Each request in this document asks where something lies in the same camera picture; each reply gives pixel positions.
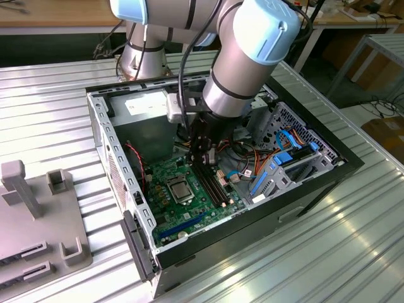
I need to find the red black twisted wire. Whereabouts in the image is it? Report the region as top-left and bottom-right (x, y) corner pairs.
(123, 142), (148, 194)

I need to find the black tripod stand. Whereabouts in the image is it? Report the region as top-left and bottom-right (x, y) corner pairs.
(288, 0), (326, 64)

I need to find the metal socket cover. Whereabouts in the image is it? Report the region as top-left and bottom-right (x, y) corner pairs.
(166, 175), (194, 206)

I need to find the orange data wire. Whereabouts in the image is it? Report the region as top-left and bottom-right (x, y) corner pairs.
(289, 127), (309, 148)

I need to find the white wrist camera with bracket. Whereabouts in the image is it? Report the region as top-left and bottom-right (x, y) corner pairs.
(165, 93), (206, 124)

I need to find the grey parts rack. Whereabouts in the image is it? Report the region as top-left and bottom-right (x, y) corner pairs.
(0, 159), (94, 290)

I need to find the grey perforated disk cage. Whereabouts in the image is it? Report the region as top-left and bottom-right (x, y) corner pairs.
(246, 101), (345, 206)

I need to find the light blue data wire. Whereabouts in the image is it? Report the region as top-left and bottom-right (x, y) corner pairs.
(275, 129), (306, 152)

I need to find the coloured power wire bundle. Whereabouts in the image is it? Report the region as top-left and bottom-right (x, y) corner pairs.
(217, 137), (234, 154)
(235, 146), (277, 184)

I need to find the grey metal disk bay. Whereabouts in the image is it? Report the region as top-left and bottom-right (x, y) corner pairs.
(247, 83), (279, 149)

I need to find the grey power supply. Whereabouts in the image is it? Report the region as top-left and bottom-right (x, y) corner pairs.
(105, 88), (181, 165)

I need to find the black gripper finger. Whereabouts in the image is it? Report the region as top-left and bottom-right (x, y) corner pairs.
(190, 131), (219, 167)

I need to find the blue disk carrier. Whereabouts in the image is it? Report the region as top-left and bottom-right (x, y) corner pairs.
(271, 142), (319, 167)

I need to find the brown cardboard box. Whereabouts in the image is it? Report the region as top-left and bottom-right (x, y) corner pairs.
(360, 116), (404, 158)

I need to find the black open PC case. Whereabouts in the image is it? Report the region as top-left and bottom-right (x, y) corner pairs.
(85, 64), (365, 300)

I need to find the grey metal frame table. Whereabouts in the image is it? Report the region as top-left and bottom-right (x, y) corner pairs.
(324, 33), (404, 101)

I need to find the black RAM slot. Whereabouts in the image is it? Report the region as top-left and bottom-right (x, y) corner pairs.
(208, 165), (230, 205)
(198, 166), (224, 208)
(194, 166), (222, 210)
(203, 166), (227, 206)

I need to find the blue expansion slot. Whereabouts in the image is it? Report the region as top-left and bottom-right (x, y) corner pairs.
(158, 211), (209, 240)

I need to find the flat cardboard tray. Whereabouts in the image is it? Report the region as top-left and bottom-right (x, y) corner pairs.
(338, 5), (379, 22)

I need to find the blue plastic rail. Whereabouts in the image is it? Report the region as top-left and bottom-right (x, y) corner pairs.
(249, 163), (276, 198)

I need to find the green motherboard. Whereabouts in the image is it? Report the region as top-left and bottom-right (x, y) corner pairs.
(144, 148), (247, 249)

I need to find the long wooden desk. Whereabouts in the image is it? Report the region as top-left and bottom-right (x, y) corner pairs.
(0, 0), (404, 36)

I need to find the silver CPU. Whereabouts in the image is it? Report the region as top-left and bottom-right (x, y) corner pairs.
(172, 182), (190, 202)

